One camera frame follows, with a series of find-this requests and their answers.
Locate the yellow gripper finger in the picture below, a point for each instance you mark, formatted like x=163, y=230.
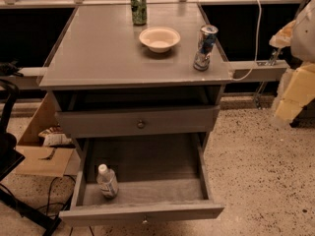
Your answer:
x=296, y=90
x=285, y=37

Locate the clear plastic water bottle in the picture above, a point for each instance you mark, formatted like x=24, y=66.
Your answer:
x=107, y=181

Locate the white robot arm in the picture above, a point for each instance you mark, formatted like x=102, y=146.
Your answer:
x=299, y=35

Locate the grey drawer cabinet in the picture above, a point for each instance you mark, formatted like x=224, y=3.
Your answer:
x=101, y=64

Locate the open grey bottom drawer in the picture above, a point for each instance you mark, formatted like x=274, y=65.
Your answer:
x=160, y=178

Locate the closed grey upper drawer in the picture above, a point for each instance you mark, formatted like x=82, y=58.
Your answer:
x=138, y=122

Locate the blue silver drink can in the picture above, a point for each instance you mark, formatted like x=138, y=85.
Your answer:
x=206, y=42

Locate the white bowl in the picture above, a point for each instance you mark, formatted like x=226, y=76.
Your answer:
x=159, y=39

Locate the green soda can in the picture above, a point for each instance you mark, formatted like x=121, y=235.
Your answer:
x=139, y=12

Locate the snack package on floor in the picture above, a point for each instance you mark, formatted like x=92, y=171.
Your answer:
x=54, y=137

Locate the flat cardboard piece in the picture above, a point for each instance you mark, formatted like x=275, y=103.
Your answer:
x=44, y=161

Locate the grey wall ledge rail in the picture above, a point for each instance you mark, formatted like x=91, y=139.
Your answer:
x=250, y=71

